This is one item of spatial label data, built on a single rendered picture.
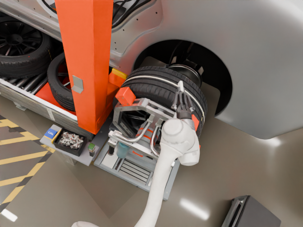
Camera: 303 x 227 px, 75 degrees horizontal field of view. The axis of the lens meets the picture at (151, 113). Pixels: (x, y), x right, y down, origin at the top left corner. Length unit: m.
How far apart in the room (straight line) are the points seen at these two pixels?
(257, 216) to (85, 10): 2.04
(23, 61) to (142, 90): 1.34
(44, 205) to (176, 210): 1.21
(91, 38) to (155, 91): 0.47
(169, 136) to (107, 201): 1.45
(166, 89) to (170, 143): 0.49
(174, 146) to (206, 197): 1.63
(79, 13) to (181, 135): 0.58
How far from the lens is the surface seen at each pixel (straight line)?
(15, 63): 2.23
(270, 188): 2.84
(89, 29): 0.87
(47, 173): 2.18
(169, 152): 0.77
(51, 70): 2.09
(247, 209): 2.16
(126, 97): 1.17
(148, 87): 1.17
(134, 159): 2.01
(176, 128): 0.72
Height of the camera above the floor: 2.07
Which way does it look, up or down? 57 degrees down
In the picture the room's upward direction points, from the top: 25 degrees clockwise
